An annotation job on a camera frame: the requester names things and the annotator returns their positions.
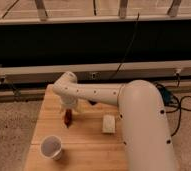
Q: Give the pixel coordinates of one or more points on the blue power box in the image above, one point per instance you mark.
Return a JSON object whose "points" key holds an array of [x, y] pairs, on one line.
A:
{"points": [[166, 95]]}

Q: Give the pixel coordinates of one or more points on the white sponge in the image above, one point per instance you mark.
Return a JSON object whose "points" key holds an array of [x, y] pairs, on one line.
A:
{"points": [[108, 124]]}

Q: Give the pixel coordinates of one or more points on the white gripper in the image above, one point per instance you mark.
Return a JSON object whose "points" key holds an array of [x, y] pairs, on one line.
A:
{"points": [[69, 103]]}

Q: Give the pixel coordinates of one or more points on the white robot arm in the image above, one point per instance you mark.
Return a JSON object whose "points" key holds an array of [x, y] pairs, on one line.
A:
{"points": [[144, 124]]}

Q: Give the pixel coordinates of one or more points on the black smartphone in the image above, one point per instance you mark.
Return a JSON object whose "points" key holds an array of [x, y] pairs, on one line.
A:
{"points": [[92, 102]]}

